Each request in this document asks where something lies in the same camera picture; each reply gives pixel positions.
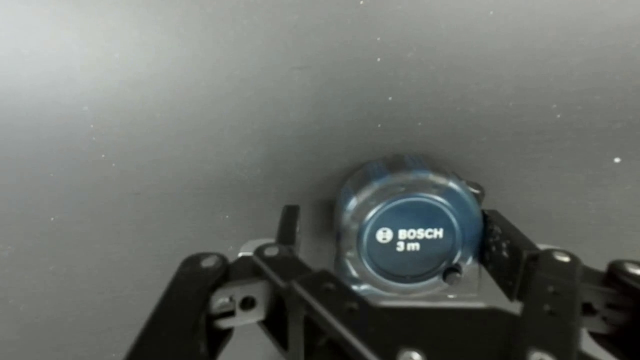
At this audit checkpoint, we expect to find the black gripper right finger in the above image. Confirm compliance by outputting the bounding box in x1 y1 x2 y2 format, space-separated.
478 209 640 360

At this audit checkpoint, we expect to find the blue Bosch measuring tape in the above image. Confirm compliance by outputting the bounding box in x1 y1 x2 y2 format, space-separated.
332 155 487 304

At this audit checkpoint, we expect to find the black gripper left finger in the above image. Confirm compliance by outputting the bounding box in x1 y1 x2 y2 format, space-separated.
124 204 376 360

